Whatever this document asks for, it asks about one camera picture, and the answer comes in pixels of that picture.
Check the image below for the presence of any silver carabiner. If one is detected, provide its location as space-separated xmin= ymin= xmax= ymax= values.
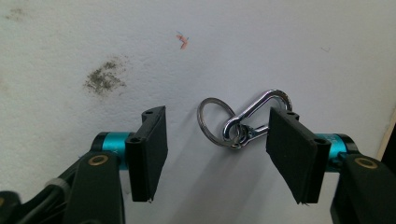
xmin=221 ymin=89 xmax=294 ymax=150

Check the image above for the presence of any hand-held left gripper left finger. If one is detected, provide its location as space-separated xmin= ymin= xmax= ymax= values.
xmin=92 ymin=105 xmax=169 ymax=203

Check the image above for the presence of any silver key ring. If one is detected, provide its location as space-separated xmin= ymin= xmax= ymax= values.
xmin=196 ymin=96 xmax=243 ymax=148

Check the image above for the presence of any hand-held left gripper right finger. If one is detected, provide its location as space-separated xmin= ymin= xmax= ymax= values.
xmin=265 ymin=106 xmax=360 ymax=205

